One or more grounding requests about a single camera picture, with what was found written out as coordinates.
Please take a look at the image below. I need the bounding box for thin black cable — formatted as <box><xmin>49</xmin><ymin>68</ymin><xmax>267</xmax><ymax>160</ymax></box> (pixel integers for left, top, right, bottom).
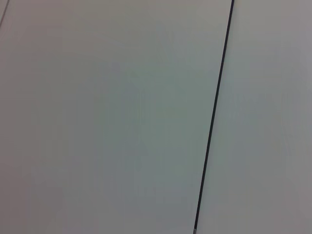
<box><xmin>193</xmin><ymin>0</ymin><xmax>235</xmax><ymax>234</ymax></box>

